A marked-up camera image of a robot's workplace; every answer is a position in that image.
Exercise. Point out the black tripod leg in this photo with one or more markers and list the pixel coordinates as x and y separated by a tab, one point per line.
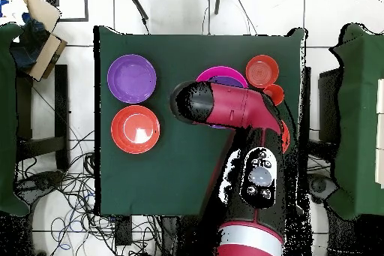
139	5
218	0

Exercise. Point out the dark floor frame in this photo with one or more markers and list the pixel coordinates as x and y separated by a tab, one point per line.
86	3

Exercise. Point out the purple bowl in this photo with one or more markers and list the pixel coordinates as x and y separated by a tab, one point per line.
132	78
226	81

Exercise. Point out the black power adapter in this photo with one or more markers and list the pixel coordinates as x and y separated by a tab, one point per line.
123	232

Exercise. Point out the black pedestal leg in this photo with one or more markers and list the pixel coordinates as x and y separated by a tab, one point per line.
321	187
39	182

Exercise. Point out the green covered side table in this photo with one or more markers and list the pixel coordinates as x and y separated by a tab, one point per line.
357	118
6	118

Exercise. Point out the black bench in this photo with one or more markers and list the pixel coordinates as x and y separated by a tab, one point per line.
61	103

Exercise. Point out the dark blue cloth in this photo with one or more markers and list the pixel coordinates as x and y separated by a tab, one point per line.
30	45

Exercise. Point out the large orange bowl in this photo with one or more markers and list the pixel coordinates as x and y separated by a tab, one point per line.
285	137
135	130

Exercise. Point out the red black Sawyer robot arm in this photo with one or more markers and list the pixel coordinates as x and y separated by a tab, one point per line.
240	109

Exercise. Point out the stack of white boxes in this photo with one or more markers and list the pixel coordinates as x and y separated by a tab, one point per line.
381	133

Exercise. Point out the dark green tablecloth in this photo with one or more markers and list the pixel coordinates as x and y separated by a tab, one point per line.
168	172

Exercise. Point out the large pink bowl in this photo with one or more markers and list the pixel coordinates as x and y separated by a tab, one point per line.
222	71

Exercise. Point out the black side stand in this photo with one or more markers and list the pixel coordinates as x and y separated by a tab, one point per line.
328	103

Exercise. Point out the orange cup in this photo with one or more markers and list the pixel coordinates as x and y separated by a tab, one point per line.
277	93

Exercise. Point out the cardboard box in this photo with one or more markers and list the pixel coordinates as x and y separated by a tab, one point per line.
51	51

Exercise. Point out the small orange bowl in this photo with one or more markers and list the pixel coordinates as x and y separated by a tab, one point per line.
262	71

